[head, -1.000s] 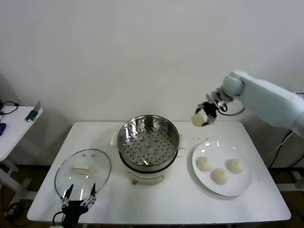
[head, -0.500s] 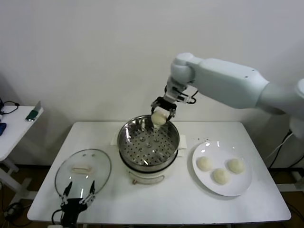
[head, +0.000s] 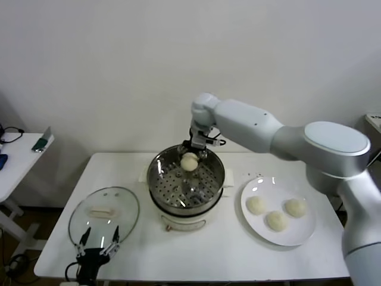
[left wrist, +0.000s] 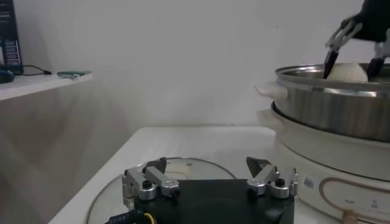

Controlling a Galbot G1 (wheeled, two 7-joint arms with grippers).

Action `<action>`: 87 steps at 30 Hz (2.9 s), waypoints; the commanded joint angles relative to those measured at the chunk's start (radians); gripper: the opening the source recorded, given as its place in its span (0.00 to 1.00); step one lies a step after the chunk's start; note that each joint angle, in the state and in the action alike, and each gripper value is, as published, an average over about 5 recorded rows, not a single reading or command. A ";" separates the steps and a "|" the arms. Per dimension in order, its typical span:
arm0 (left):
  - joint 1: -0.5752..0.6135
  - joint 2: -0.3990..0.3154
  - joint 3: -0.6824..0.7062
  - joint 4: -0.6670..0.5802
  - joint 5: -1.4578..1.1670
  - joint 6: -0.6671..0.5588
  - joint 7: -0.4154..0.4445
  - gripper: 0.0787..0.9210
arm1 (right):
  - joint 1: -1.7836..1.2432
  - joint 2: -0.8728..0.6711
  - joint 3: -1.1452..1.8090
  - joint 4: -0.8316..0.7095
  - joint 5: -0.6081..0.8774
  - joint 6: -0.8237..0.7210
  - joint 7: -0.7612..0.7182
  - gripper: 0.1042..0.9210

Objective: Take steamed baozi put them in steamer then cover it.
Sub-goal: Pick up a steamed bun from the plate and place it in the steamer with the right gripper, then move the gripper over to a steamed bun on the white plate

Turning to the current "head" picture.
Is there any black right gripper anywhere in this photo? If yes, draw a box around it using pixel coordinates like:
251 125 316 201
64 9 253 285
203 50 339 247
177 126 214 160

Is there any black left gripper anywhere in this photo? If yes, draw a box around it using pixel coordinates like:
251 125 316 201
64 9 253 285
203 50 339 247
76 225 120 286

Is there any white steamed baozi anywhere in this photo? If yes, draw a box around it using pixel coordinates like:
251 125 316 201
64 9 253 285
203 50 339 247
180 153 199 173
266 210 289 232
246 195 267 215
285 198 308 218

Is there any stainless steel steamer basket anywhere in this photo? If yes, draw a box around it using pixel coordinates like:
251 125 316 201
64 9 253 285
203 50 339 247
138 144 236 211

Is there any round glass pot lid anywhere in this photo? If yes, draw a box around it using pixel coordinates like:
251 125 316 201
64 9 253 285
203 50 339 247
68 186 140 248

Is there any white electric pot base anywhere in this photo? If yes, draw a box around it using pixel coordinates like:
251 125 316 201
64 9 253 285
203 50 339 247
148 178 232 233

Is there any white round plate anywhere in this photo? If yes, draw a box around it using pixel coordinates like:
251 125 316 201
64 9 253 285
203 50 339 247
240 177 317 247

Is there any white side table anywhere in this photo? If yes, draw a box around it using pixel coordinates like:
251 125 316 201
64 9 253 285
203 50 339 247
0 132 56 251

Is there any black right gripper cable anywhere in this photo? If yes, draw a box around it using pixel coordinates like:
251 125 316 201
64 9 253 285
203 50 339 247
209 133 227 148

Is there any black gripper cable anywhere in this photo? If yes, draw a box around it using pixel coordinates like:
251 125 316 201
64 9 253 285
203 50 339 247
65 261 82 282
209 133 227 148

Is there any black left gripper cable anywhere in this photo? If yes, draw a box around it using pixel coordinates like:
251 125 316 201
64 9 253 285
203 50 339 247
65 261 82 282

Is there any black floor cable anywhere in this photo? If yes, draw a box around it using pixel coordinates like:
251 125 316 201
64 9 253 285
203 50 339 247
0 251 36 276

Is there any thin black desk cable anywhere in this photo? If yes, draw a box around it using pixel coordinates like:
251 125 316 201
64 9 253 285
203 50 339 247
0 126 25 146

